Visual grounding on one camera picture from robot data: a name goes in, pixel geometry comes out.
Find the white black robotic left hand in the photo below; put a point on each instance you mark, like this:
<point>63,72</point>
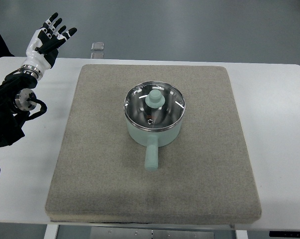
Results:
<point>43,48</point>

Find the glass lid with green knob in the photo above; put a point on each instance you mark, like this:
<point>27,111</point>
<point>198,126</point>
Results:
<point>154,106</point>

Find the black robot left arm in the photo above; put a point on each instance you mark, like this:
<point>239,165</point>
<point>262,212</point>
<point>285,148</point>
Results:
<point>18,104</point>

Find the metal floor plate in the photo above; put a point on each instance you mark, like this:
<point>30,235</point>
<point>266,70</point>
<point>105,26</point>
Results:
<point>97,50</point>

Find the mint green saucepan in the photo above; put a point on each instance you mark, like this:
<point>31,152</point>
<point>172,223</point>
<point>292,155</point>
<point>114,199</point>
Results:
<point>153,141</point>

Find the grey fabric mat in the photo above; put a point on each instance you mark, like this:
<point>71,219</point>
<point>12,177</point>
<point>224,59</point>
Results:
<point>203,177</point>

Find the metal table crossbar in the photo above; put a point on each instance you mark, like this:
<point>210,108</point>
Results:
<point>124,233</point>

